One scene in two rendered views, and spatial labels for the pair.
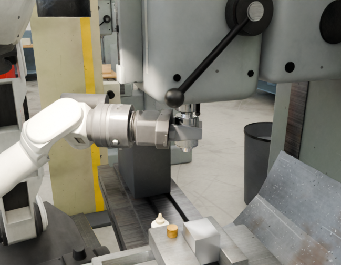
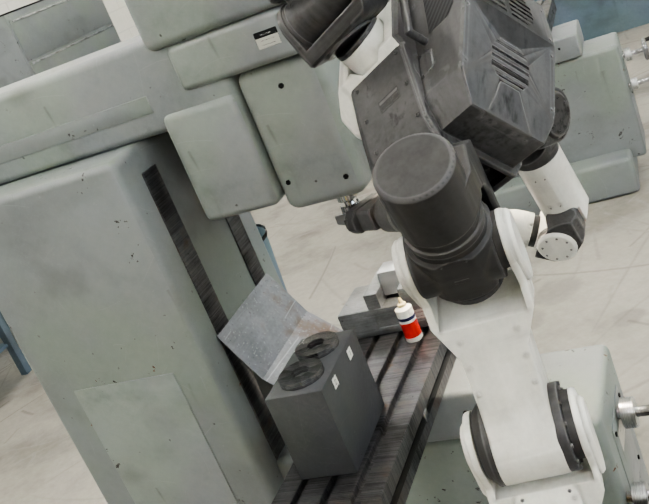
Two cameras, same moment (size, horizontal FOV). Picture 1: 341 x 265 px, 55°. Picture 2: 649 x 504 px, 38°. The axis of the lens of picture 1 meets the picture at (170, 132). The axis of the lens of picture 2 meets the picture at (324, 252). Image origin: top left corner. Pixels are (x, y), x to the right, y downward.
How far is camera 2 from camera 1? 249 cm
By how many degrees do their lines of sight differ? 121
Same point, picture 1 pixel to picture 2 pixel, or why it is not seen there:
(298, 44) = not seen: hidden behind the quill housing
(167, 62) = not seen: hidden behind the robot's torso
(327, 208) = (271, 309)
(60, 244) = not seen: outside the picture
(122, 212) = (413, 386)
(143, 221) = (400, 372)
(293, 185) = (253, 333)
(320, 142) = (226, 282)
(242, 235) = (351, 306)
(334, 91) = (207, 231)
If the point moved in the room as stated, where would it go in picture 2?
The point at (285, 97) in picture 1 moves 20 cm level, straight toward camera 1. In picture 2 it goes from (185, 282) to (258, 241)
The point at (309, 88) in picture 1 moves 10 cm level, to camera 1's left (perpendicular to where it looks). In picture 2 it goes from (194, 248) to (222, 246)
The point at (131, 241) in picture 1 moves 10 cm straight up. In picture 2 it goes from (430, 350) to (415, 312)
